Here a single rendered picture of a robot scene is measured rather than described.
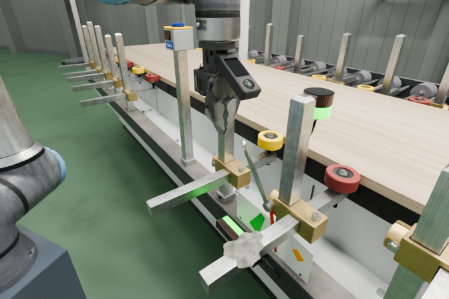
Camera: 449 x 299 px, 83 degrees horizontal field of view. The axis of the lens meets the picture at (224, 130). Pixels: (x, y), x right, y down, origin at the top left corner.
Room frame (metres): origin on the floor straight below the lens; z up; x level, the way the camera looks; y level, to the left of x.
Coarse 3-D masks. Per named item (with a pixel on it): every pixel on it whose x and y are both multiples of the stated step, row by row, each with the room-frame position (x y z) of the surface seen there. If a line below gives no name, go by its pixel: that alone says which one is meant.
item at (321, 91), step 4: (308, 88) 0.51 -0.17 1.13; (312, 88) 0.51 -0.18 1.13; (316, 88) 0.51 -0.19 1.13; (320, 88) 0.51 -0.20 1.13; (324, 88) 0.51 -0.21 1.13; (308, 92) 0.48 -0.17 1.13; (312, 92) 0.48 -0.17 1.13; (316, 92) 0.48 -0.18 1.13; (320, 92) 0.48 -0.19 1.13; (324, 92) 0.48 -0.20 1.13; (328, 92) 0.48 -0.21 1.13; (332, 92) 0.48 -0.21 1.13; (316, 120) 0.49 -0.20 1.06; (312, 124) 0.46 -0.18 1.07; (312, 128) 0.49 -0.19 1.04; (312, 132) 0.49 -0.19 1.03
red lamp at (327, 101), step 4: (304, 92) 0.49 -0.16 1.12; (312, 96) 0.47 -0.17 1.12; (316, 96) 0.46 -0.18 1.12; (320, 96) 0.46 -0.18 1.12; (324, 96) 0.46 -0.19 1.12; (328, 96) 0.46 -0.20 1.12; (332, 96) 0.47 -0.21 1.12; (316, 100) 0.46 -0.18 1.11; (320, 100) 0.46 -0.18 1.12; (324, 100) 0.46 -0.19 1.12; (328, 100) 0.46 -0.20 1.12; (332, 100) 0.47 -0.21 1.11; (316, 104) 0.46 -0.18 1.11; (320, 104) 0.46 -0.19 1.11; (324, 104) 0.46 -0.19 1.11; (328, 104) 0.46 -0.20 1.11; (332, 104) 0.47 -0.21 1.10
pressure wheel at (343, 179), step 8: (328, 168) 0.54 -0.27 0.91; (336, 168) 0.54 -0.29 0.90; (344, 168) 0.54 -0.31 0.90; (352, 168) 0.54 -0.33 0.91; (328, 176) 0.51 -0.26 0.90; (336, 176) 0.50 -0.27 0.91; (344, 176) 0.51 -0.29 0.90; (352, 176) 0.50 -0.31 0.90; (328, 184) 0.50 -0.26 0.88; (336, 184) 0.49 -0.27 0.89; (344, 184) 0.48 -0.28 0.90; (352, 184) 0.48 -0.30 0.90; (344, 192) 0.48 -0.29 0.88; (352, 192) 0.48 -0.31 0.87
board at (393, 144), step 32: (160, 64) 1.87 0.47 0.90; (192, 64) 1.87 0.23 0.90; (256, 64) 1.87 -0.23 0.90; (192, 96) 1.21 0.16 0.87; (288, 96) 1.13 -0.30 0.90; (352, 96) 1.13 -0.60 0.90; (384, 96) 1.13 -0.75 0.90; (256, 128) 0.83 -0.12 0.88; (320, 128) 0.78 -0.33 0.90; (352, 128) 0.78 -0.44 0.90; (384, 128) 0.78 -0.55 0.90; (416, 128) 0.78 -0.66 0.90; (448, 128) 0.78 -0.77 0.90; (320, 160) 0.61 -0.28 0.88; (352, 160) 0.58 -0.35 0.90; (384, 160) 0.58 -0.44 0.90; (416, 160) 0.58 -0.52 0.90; (448, 160) 0.58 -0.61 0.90; (384, 192) 0.47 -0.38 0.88; (416, 192) 0.45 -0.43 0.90
